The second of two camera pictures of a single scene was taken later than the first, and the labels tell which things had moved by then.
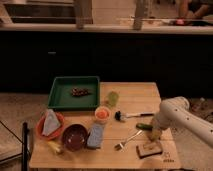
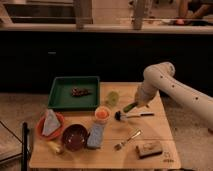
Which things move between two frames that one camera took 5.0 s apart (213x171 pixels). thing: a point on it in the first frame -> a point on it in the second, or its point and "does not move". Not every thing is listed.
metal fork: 121,146 does not move
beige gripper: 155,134 -> 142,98
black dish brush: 118,115 does not move
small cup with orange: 102,113 does not move
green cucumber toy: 144,126 -> 129,107
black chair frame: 25,145 does not move
